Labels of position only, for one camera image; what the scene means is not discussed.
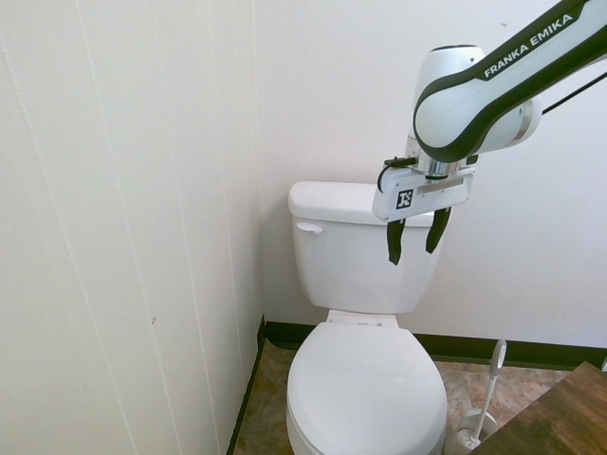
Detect white toilet tank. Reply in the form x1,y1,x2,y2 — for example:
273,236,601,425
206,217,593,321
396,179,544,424
290,215,443,316

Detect white toilet brush holder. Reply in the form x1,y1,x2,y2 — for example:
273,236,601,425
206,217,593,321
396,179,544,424
443,409,498,455

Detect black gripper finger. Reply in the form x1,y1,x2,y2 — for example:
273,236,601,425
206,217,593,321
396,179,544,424
386,217,408,266
424,206,453,256

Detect white gripper body with marker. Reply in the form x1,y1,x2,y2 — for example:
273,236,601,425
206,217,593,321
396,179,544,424
371,168,476,224

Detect dark wooden table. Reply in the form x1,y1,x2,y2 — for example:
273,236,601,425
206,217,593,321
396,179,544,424
461,361,607,455

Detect white toilet tank lid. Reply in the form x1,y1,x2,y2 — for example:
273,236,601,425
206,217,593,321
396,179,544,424
287,180,436,228

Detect white toilet seat lid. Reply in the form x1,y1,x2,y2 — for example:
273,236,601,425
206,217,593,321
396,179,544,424
286,322,448,448

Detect white toilet brush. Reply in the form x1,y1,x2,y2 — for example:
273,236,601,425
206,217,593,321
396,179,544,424
454,338,507,449

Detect white toilet bowl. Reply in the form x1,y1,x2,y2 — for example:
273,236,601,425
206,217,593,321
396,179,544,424
285,307,448,455

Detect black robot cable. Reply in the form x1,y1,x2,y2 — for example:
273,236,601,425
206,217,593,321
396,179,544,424
542,71,607,116

